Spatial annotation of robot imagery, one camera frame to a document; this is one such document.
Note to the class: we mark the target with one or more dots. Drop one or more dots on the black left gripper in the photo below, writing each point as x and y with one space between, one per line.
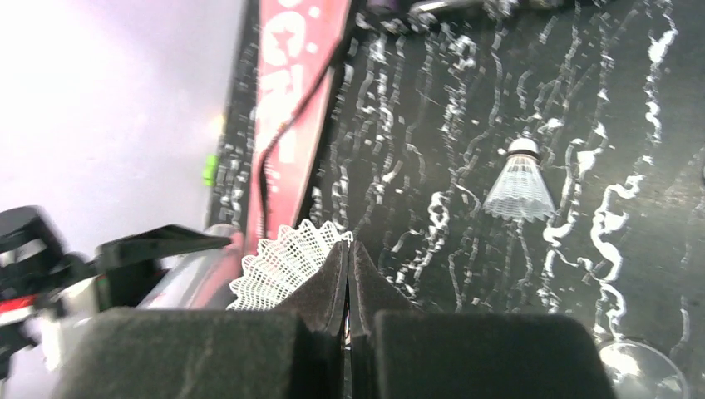
48 296

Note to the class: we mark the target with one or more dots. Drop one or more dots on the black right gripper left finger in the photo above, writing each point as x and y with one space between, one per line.
321 305

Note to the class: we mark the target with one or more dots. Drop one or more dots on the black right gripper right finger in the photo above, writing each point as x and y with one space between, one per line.
368 293

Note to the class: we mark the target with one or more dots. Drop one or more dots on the white shuttlecock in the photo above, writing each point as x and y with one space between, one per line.
282 265
520 192

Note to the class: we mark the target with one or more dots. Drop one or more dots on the clear plastic tube lid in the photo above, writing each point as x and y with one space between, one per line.
638 370

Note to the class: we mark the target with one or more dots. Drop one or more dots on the white shuttlecock tube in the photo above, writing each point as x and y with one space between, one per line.
201 280

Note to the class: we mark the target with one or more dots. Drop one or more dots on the pink racket bag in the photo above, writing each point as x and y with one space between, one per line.
295 84

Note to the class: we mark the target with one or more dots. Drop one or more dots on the green clip on rail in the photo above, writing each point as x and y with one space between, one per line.
210 170

